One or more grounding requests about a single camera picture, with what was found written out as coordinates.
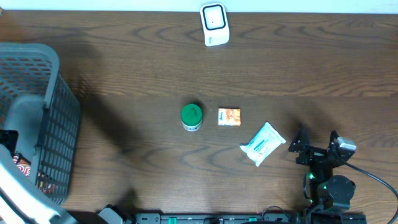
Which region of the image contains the green lid jar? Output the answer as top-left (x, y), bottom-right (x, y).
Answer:
top-left (180, 104), bottom-right (203, 132)

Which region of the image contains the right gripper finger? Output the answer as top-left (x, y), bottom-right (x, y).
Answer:
top-left (289, 124), bottom-right (310, 152)
top-left (328, 130), bottom-right (339, 152)

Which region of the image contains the grey plastic basket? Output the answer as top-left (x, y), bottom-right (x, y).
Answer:
top-left (1, 42), bottom-right (81, 204)

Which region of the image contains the white barcode scanner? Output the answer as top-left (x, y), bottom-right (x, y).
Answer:
top-left (200, 2), bottom-right (230, 47)

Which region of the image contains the red Top chocolate bar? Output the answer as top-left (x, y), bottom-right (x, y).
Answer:
top-left (13, 155), bottom-right (31, 177)

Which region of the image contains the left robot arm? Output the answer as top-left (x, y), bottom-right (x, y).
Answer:
top-left (1, 130), bottom-right (77, 223)

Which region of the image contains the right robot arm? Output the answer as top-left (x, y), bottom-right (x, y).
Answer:
top-left (289, 125), bottom-right (357, 223)

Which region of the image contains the orange snack packet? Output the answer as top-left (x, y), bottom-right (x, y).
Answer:
top-left (218, 108), bottom-right (241, 126)

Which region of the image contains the white wet wipes pack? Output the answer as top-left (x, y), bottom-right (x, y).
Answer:
top-left (240, 122), bottom-right (286, 167)

